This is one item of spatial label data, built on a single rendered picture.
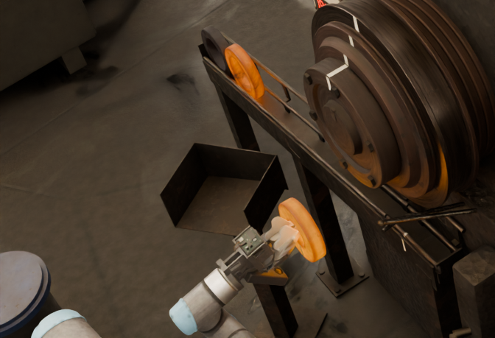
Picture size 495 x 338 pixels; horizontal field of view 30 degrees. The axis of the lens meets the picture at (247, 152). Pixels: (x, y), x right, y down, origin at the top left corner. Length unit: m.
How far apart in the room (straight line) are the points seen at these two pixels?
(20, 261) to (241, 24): 1.78
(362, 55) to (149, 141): 2.13
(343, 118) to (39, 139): 2.43
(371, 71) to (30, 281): 1.47
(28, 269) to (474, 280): 1.45
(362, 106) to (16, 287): 1.46
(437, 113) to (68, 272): 2.03
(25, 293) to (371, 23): 1.50
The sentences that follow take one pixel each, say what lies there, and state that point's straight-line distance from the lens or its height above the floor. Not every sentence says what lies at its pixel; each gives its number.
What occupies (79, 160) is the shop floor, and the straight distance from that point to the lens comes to 3.88.
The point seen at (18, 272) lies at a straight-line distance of 2.92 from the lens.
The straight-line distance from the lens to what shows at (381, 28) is 1.74.
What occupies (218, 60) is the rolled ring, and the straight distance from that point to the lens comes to 3.07.
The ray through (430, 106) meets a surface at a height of 1.23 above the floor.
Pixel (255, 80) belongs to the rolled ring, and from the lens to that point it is 2.78.
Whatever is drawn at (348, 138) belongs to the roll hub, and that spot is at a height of 1.12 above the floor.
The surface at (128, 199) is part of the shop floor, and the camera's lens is 3.60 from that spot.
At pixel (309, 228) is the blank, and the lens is 2.04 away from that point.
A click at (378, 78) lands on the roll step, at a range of 1.74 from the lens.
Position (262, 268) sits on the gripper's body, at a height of 0.82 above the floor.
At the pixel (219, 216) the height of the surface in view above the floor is 0.60.
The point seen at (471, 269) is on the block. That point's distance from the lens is 2.00.
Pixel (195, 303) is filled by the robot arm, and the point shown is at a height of 0.82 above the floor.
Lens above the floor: 2.37
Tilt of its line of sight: 41 degrees down
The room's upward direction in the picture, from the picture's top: 20 degrees counter-clockwise
